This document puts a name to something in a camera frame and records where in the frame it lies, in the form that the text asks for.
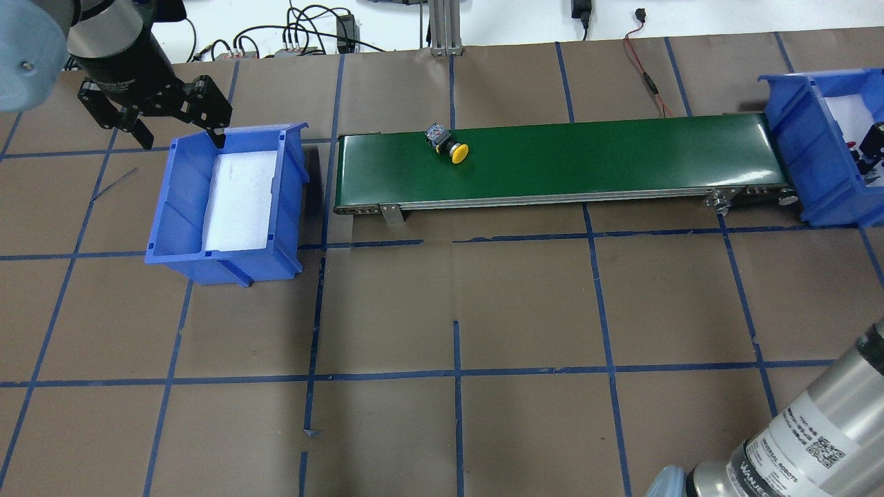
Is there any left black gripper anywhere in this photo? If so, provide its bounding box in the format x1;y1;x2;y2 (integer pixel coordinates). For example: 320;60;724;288
76;35;233;150

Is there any red push button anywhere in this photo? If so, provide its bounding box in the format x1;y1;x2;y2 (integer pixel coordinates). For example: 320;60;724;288
846;141;878;176

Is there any yellow push button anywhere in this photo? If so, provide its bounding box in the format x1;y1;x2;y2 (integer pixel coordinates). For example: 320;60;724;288
424;123;470;164

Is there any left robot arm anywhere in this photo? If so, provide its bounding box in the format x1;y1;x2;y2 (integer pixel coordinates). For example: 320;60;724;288
1;1;233;150

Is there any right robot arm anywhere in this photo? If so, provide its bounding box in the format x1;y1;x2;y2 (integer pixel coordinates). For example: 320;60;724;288
648;114;882;496

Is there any white foam pad right bin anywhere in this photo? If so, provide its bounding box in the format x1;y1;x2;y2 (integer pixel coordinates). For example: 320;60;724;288
823;93;877;146

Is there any white foam pad bin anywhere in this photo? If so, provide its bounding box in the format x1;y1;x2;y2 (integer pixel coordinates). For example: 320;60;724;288
823;93;877;146
202;150;277;251

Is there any right blue plastic bin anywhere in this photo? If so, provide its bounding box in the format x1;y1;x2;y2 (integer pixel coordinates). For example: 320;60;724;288
760;67;883;227

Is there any blue plastic bin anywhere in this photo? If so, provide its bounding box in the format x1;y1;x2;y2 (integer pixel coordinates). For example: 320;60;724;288
760;67;883;227
144;122;310;287

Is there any left blue plastic bin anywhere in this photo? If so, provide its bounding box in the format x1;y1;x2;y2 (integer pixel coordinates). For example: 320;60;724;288
144;122;310;287

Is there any white foam pad left bin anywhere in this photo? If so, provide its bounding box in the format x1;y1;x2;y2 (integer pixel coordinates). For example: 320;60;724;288
202;150;277;251

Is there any green conveyor belt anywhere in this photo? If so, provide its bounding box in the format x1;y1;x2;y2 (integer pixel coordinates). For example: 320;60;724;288
334;117;798;223

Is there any black power adapter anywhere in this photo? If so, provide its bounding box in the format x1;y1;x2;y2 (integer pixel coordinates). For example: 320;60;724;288
336;14;358;54

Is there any black cables bundle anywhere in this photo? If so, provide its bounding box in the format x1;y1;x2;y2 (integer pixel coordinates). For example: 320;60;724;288
186;3;387;63

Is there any red wire with connector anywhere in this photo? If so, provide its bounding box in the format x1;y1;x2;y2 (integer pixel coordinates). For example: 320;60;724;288
623;8;674;118

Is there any aluminium profile post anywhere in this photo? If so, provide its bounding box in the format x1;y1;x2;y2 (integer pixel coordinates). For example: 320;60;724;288
428;0;463;57

